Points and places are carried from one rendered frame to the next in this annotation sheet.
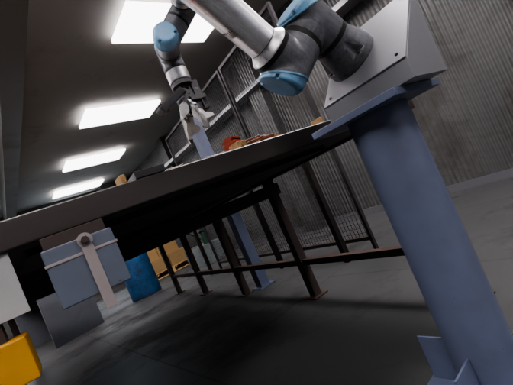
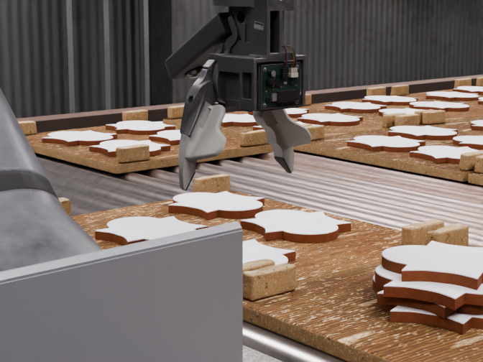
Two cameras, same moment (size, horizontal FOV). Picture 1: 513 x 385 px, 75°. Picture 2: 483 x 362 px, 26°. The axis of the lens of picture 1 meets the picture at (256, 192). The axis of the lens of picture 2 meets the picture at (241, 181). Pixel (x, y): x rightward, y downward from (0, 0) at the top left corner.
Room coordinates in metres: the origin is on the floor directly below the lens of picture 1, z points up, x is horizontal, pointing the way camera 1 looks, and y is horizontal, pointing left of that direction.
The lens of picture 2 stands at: (1.02, -0.99, 1.24)
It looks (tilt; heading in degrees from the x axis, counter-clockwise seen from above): 11 degrees down; 84
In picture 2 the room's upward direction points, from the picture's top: straight up
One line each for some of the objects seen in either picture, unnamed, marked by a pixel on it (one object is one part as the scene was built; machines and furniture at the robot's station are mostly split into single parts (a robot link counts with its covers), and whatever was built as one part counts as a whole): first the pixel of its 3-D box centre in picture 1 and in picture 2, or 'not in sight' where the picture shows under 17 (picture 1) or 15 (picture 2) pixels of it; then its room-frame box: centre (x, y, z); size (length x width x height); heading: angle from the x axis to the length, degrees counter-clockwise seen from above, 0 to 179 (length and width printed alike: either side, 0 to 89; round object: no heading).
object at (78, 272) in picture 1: (87, 269); not in sight; (0.72, 0.40, 0.77); 0.14 x 0.11 x 0.18; 124
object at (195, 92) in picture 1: (190, 98); (252, 52); (1.14, 0.08, 1.17); 0.09 x 0.08 x 0.12; 125
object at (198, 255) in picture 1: (199, 245); not in sight; (6.88, 1.50, 0.40); 0.82 x 0.68 x 0.79; 38
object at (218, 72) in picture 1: (237, 176); not in sight; (3.97, 0.13, 1.11); 3.04 x 0.03 x 2.21; 34
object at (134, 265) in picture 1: (138, 273); not in sight; (6.03, 2.52, 0.41); 0.54 x 0.54 x 0.82
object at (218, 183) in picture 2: not in sight; (211, 184); (1.13, 0.48, 0.95); 0.06 x 0.02 x 0.03; 35
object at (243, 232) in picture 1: (213, 169); not in sight; (3.18, 0.29, 1.20); 0.17 x 0.17 x 2.40; 34
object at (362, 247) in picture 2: not in sight; (226, 239); (1.13, 0.24, 0.93); 0.41 x 0.35 x 0.02; 125
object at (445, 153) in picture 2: not in sight; (436, 142); (1.57, 0.87, 0.94); 0.41 x 0.35 x 0.04; 123
